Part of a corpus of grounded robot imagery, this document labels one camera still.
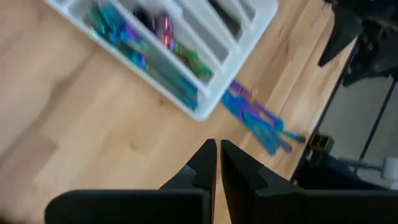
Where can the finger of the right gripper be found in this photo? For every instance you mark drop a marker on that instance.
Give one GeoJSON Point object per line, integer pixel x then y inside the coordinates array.
{"type": "Point", "coordinates": [367, 74]}
{"type": "Point", "coordinates": [342, 34]}

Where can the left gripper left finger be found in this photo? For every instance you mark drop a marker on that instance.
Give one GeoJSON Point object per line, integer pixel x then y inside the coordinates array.
{"type": "Point", "coordinates": [130, 207]}

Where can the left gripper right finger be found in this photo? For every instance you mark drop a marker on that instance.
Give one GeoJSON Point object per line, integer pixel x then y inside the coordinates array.
{"type": "Point", "coordinates": [311, 207]}

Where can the white cutlery organizer tray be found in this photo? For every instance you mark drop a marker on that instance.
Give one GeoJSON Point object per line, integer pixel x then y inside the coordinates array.
{"type": "Point", "coordinates": [230, 71]}

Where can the iridescent blue fork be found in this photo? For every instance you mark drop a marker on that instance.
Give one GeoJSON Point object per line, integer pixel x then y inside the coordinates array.
{"type": "Point", "coordinates": [124, 34]}
{"type": "Point", "coordinates": [177, 88]}

